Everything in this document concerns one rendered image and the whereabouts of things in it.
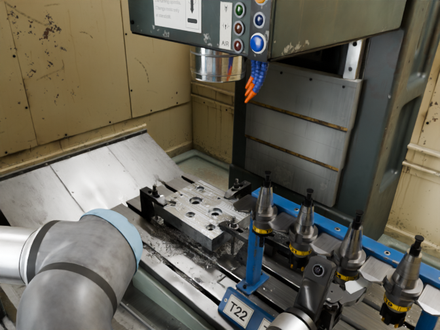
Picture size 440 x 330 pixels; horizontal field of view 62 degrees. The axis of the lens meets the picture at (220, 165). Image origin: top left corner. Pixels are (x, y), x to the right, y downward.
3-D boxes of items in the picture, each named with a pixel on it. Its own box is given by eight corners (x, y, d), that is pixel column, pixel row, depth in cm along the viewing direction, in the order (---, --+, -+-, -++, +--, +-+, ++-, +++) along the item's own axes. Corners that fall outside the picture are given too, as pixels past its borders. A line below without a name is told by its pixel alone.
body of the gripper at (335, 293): (310, 296, 79) (277, 333, 71) (315, 267, 74) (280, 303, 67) (344, 317, 74) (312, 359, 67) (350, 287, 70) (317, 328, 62)
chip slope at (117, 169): (66, 306, 136) (52, 252, 124) (-1, 227, 176) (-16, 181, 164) (227, 208, 194) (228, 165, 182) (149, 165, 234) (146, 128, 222)
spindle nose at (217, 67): (256, 75, 107) (259, 32, 101) (221, 86, 96) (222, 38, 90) (215, 66, 116) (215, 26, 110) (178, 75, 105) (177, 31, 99)
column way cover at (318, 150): (331, 210, 146) (357, 82, 121) (240, 169, 174) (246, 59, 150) (337, 205, 149) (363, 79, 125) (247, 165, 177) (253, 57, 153)
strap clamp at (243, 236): (245, 266, 117) (248, 229, 110) (216, 247, 125) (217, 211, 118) (252, 261, 119) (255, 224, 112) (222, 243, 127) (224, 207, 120)
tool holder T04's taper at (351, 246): (364, 251, 76) (371, 225, 73) (356, 262, 73) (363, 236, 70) (344, 242, 79) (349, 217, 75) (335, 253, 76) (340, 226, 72)
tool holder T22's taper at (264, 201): (277, 209, 89) (280, 186, 86) (264, 217, 86) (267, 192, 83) (264, 201, 92) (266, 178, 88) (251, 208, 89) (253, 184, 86)
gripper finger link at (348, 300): (354, 281, 75) (318, 295, 72) (355, 275, 74) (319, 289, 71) (370, 299, 71) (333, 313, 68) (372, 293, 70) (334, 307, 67)
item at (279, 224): (283, 236, 83) (283, 233, 82) (264, 226, 86) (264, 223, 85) (300, 222, 87) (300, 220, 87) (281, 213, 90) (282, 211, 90)
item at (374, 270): (380, 289, 69) (381, 285, 69) (353, 274, 73) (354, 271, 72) (394, 270, 74) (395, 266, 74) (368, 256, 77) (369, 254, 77)
